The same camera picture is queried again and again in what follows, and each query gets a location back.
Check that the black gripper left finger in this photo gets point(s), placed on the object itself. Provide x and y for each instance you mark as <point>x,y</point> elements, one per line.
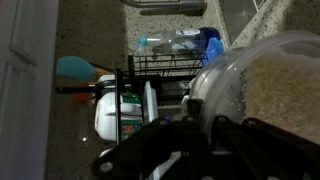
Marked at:
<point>194,108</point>

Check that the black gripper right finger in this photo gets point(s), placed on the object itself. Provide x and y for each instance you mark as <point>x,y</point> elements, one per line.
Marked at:
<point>266,146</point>

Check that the clear plastic bowl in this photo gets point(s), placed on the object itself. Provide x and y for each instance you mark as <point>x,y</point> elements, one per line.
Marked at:
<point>216,83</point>

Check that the plain white mug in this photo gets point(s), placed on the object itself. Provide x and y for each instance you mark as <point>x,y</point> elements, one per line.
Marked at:
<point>196,88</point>
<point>106,152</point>

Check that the light grey rack tray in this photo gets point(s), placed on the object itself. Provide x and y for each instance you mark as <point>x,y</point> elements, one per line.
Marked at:
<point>150,100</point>

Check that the clear soap bottle blue liquid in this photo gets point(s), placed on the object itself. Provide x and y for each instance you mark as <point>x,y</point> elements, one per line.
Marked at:
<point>180,38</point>

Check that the white green-labelled tub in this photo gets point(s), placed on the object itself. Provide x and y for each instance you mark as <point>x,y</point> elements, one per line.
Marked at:
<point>106,113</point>

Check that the steel gooseneck faucet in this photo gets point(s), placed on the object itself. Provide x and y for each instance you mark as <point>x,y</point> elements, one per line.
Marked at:
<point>186,6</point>

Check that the orange utensil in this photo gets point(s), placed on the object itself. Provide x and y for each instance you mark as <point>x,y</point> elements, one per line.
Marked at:
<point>81,97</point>

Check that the teal silicone spatula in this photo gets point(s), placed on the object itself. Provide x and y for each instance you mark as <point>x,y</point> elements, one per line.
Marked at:
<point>75,67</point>

